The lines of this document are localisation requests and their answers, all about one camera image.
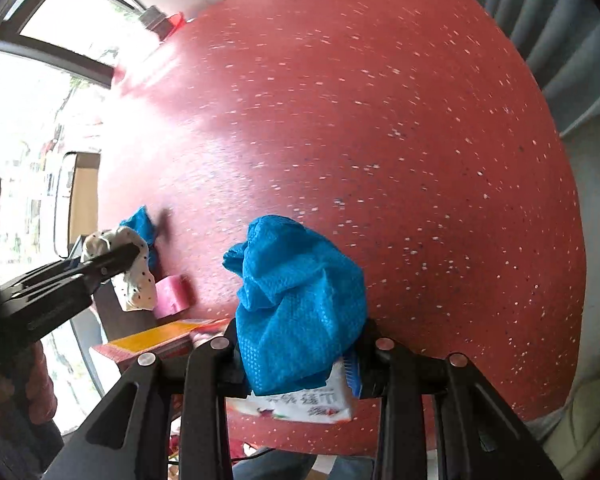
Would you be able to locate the tan folding chair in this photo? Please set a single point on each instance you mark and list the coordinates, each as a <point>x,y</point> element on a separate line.
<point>76,200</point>

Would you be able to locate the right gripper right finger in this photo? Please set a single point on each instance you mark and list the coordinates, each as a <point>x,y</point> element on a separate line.
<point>362,365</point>

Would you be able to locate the grey curtain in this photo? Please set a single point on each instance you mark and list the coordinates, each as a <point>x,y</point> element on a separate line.
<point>560,42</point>

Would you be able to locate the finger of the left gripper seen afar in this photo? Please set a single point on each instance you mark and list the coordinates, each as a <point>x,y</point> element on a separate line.
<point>98,270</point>

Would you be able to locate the white dotted cloth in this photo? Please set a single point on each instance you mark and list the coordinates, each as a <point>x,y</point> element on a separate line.
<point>139,283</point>

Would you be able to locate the fox print tissue pack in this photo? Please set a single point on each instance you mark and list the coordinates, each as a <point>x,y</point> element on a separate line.
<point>327,405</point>

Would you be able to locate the small blue fuzzy cloth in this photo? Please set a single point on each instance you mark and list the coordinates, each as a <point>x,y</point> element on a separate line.
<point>141,223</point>

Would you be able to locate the person's left hand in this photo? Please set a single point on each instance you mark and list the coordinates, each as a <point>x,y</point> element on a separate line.
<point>38,387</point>

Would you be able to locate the blue mesh cloth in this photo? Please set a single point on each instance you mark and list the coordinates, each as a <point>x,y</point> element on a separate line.
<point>302,304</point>

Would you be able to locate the red yellow flat packet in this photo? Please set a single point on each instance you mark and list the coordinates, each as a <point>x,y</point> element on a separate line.
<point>170,339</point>

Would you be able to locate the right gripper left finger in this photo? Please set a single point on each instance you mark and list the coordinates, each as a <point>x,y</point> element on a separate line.
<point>235,381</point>

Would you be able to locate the person's jeans leg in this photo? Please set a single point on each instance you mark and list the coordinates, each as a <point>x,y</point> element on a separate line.
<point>277,464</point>

